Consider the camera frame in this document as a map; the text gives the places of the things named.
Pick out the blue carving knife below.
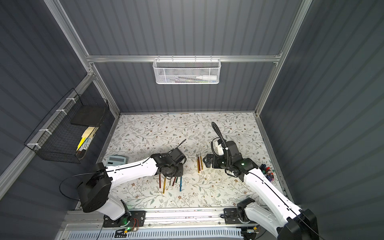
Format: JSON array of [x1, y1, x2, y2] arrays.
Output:
[[179, 176, 183, 192]]

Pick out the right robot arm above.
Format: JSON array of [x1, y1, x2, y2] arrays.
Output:
[[203, 138, 320, 240]]

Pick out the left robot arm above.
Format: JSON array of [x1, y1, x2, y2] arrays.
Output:
[[77, 148, 187, 221]]

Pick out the pink cup of markers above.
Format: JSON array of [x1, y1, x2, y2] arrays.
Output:
[[259, 164, 275, 182]]

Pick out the light blue calculator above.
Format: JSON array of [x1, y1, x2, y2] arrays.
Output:
[[103, 155, 128, 167]]

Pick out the white marker in basket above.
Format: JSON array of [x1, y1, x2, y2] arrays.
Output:
[[196, 75, 218, 82]]

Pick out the yellow sticky notes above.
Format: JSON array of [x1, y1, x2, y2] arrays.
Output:
[[77, 127, 99, 151]]

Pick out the black notebook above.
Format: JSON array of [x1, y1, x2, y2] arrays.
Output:
[[70, 106, 106, 127]]

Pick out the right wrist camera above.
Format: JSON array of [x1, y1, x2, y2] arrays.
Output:
[[214, 142, 224, 156]]

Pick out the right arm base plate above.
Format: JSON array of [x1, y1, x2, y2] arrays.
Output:
[[220, 208, 257, 225]]

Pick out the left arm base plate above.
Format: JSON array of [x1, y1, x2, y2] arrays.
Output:
[[103, 211, 147, 228]]

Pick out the white wire mesh basket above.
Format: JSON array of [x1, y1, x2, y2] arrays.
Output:
[[153, 58, 222, 85]]

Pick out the black wire mesh basket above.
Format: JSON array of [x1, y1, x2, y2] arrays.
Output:
[[25, 91, 110, 164]]

